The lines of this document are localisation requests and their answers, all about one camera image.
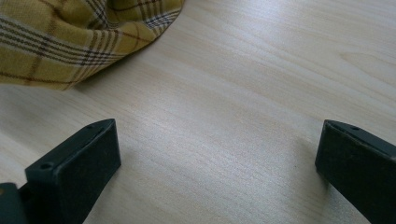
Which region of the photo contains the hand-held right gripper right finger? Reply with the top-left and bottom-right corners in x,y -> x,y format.
314,119 -> 396,224

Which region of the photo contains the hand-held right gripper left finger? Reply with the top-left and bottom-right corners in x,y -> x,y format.
19,118 -> 122,224

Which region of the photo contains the yellow plaid cloth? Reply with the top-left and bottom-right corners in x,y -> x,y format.
0,0 -> 186,91

